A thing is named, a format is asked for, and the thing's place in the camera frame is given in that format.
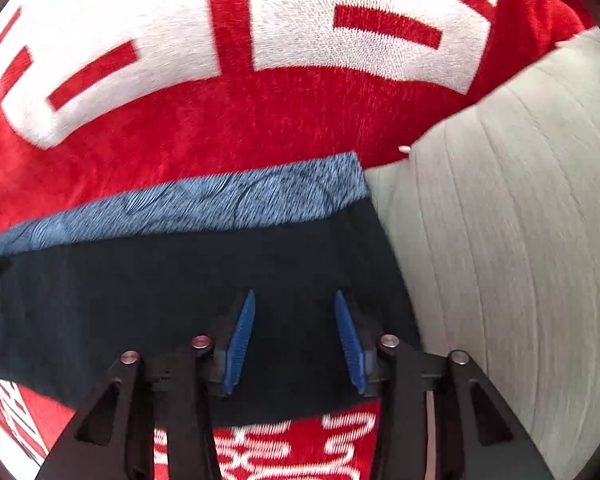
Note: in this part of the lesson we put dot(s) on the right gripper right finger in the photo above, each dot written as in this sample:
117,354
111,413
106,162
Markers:
359,333

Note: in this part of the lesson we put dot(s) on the grey ribbed pillow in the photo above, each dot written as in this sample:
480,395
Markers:
495,221

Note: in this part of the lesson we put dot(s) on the red white patterned blanket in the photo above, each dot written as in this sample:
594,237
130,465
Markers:
104,97

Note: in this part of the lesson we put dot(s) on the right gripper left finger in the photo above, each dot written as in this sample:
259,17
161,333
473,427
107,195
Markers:
231,333

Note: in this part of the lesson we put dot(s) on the black pants blue waistband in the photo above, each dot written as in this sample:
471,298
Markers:
150,269

